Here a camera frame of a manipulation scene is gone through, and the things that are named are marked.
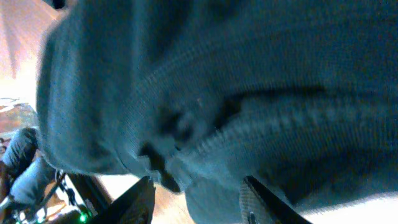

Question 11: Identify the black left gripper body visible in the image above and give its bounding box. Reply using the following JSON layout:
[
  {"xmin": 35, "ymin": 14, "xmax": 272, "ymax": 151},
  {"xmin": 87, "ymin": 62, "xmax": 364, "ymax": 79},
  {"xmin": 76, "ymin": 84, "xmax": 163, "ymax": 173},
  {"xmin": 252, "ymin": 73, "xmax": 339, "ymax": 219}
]
[{"xmin": 1, "ymin": 128, "xmax": 110, "ymax": 223}]

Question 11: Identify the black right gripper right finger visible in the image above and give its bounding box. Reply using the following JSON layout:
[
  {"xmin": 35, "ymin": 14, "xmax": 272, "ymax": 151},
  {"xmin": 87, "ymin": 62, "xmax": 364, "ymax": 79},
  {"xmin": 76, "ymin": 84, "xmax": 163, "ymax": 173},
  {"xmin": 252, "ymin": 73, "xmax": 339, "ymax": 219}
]
[{"xmin": 239, "ymin": 176, "xmax": 312, "ymax": 224}]

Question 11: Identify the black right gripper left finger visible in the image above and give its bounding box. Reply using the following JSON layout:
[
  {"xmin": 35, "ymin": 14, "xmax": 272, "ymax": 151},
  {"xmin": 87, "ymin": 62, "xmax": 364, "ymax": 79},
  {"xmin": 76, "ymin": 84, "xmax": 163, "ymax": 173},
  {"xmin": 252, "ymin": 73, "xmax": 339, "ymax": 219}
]
[{"xmin": 87, "ymin": 176, "xmax": 155, "ymax": 224}]

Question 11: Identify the dark green t-shirt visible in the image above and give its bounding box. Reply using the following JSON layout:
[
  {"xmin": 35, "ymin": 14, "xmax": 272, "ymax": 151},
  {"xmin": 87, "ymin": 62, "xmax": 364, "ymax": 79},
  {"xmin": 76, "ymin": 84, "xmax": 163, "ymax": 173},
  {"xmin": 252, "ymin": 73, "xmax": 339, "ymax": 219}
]
[{"xmin": 37, "ymin": 0, "xmax": 397, "ymax": 223}]

